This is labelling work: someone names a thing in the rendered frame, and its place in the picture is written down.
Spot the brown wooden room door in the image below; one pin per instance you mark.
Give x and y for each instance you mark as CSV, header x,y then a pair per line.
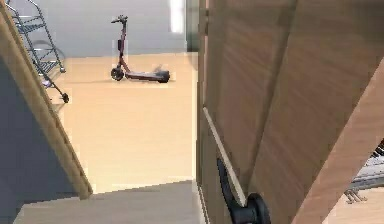
x,y
300,83

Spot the red and black kick scooter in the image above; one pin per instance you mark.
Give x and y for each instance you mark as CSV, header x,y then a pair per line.
x,y
124,63

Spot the grey metal rack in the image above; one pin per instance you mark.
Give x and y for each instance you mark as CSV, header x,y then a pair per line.
x,y
366,176

